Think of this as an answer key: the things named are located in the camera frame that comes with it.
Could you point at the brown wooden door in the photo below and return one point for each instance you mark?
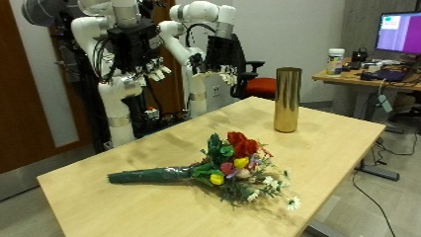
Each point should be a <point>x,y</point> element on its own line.
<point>21,98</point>

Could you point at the white wall outlet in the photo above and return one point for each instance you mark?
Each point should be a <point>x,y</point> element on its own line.
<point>216,91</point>

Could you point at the grey table foot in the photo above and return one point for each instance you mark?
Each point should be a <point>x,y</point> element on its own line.
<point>378,171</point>

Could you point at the artificial flower bouquet green wrap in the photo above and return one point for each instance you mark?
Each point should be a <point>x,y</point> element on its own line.
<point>236,148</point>

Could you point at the computer monitor purple screen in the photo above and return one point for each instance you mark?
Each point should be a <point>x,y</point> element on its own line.
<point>401,33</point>

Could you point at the tall gold cylinder vase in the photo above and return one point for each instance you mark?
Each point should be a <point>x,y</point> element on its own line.
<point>286,98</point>

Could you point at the red emergency stop button box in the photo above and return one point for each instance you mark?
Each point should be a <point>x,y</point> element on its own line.
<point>152,113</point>

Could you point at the grey hanging power adapter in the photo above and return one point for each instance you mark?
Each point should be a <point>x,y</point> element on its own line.
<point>385,102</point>

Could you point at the wooden office desk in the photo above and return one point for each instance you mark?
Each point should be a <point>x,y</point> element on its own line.
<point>346,78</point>

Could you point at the white wipes canister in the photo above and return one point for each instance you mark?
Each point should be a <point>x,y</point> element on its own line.
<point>334,62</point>

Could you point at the black robot stand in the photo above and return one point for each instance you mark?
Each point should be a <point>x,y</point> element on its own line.
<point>89,98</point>

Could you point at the small black desk device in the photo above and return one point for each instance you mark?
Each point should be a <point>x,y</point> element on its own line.
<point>360,56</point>

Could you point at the black office chair red seat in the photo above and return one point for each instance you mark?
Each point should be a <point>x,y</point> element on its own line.
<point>261,87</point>

